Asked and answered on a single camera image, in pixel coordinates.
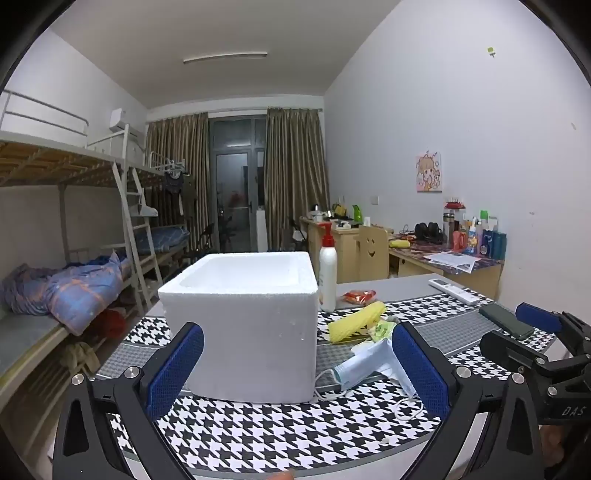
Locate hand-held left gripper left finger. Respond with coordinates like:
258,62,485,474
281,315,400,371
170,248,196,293
52,322,205,480

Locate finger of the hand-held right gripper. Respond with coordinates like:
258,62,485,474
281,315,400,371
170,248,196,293
515,302,591,358
479,329,555,370

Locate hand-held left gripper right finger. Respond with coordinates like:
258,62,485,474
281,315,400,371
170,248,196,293
390,322,546,480

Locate yellow foam net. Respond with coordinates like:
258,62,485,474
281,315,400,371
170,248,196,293
328,301,387,344

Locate white foam box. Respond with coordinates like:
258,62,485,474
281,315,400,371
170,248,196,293
158,251,320,403

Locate black smartphone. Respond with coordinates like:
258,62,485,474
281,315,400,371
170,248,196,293
478,303,535,341

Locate green printed wrapper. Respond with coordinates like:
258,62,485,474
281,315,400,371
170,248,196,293
367,320,399,344

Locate white remote control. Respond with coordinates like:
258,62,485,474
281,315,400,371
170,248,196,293
428,278,481,305

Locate beige cloth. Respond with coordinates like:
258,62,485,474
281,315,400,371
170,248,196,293
62,342,100,372

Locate red snack packet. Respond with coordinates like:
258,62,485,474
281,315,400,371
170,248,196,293
340,289,377,308

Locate cluster of toiletry bottles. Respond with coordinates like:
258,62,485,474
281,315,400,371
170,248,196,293
443,199,507,259

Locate printed paper sheets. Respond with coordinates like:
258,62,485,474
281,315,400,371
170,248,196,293
424,251,481,273

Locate desk with patterned cover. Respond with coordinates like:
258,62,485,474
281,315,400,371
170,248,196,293
389,237,503,301

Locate houndstooth table mat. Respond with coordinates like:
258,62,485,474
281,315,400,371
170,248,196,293
95,291,557,474

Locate white bunk bed ladder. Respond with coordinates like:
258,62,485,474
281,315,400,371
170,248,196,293
112,161,163,319

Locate blue checked quilt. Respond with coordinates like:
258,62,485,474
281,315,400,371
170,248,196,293
0,251,132,335

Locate wooden chair with smile cutout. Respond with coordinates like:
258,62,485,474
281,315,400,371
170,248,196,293
358,225,389,281

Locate white metal bunk bed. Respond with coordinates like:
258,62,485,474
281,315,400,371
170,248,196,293
88,124,191,278
0,90,162,416

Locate black folding chair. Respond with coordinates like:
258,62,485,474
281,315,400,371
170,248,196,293
189,224,215,259

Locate white lotion pump bottle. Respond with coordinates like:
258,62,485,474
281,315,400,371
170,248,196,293
318,222,338,313

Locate hanging dark clothes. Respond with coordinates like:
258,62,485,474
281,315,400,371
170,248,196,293
161,172,197,217

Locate glass balcony door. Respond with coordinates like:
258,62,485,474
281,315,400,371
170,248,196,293
209,115,267,254

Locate brown curtain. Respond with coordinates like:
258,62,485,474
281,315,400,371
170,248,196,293
147,112,211,252
265,107,331,252

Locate white air conditioner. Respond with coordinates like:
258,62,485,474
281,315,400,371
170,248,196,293
109,108,144,137

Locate ceiling tube light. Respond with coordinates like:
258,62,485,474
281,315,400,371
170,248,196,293
183,52,267,64

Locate cartoon wall poster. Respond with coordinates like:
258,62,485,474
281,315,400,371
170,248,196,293
414,151,443,192

